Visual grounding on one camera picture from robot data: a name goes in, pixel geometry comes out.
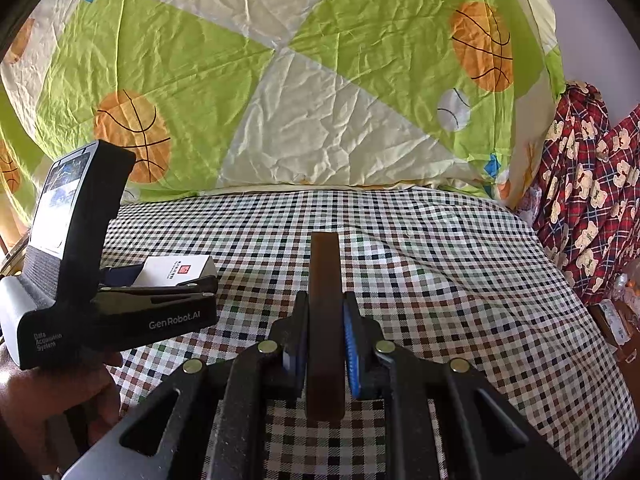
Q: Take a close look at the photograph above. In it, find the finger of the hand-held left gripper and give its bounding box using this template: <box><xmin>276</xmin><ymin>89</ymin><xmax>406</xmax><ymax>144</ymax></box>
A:
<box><xmin>100</xmin><ymin>263</ymin><xmax>146</xmax><ymax>287</ymax></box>
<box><xmin>97</xmin><ymin>275</ymin><xmax>219</xmax><ymax>311</ymax></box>

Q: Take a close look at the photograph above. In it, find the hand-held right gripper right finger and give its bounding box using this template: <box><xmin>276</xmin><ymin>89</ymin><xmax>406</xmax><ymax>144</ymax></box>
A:
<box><xmin>341</xmin><ymin>291</ymin><xmax>583</xmax><ymax>480</ymax></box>

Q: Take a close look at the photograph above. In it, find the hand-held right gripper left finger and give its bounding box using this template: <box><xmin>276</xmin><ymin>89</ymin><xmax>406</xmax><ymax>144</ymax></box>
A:
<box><xmin>60</xmin><ymin>290</ymin><xmax>311</xmax><ymax>480</ymax></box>

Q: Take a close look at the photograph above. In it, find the white cardboard box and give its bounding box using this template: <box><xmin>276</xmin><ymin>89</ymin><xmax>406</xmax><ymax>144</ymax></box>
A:
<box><xmin>132</xmin><ymin>255</ymin><xmax>218</xmax><ymax>288</ymax></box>

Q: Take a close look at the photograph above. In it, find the brown wooden bar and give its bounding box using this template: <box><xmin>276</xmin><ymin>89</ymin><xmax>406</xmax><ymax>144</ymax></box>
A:
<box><xmin>306</xmin><ymin>231</ymin><xmax>347</xmax><ymax>422</ymax></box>

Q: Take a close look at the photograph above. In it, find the person's left hand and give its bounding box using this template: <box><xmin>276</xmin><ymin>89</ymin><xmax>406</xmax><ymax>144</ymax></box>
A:
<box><xmin>0</xmin><ymin>350</ymin><xmax>123</xmax><ymax>461</ymax></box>

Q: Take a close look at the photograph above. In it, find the checkered tablecloth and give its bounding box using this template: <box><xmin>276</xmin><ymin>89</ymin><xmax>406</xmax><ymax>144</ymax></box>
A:
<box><xmin>95</xmin><ymin>189</ymin><xmax>636</xmax><ymax>480</ymax></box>

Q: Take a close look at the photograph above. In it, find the green basketball print sheet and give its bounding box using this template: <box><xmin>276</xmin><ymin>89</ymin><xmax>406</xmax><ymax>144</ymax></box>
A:
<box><xmin>0</xmin><ymin>0</ymin><xmax>568</xmax><ymax>211</ymax></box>

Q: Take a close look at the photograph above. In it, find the clear plastic packet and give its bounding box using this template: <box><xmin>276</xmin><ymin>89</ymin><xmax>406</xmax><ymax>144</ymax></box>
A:
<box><xmin>597</xmin><ymin>300</ymin><xmax>633</xmax><ymax>346</ymax></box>

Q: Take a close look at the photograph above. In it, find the red bear print cloth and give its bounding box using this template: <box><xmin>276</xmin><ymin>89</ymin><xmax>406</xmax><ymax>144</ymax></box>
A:
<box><xmin>517</xmin><ymin>80</ymin><xmax>640</xmax><ymax>308</ymax></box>

